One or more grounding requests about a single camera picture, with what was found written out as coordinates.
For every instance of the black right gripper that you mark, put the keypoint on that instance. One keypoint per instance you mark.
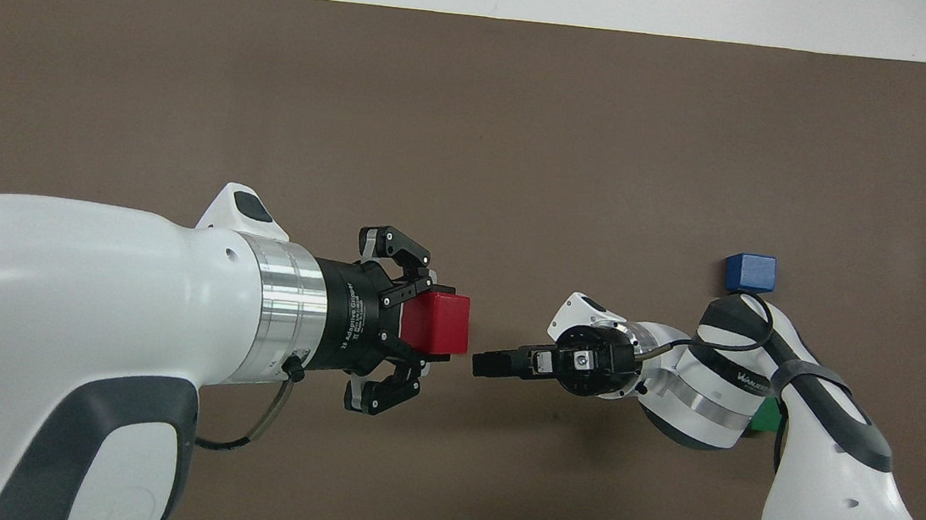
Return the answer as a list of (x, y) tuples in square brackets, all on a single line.
[(601, 365)]

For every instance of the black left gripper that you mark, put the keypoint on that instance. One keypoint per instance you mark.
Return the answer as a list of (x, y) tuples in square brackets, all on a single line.
[(351, 317)]

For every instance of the red wooden block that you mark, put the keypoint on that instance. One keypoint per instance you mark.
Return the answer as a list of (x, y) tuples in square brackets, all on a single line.
[(438, 324)]

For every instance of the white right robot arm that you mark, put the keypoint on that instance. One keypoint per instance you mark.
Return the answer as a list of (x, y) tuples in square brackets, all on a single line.
[(834, 466)]

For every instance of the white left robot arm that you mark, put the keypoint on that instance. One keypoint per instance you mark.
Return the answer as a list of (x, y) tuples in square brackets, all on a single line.
[(83, 325)]

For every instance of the blue wooden block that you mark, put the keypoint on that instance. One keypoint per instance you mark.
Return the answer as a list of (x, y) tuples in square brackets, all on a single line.
[(750, 273)]

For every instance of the green wooden block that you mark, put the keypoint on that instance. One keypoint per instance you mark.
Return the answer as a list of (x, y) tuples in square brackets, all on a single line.
[(768, 417)]

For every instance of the brown table mat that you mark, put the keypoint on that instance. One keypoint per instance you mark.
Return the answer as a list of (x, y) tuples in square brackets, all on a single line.
[(526, 130)]

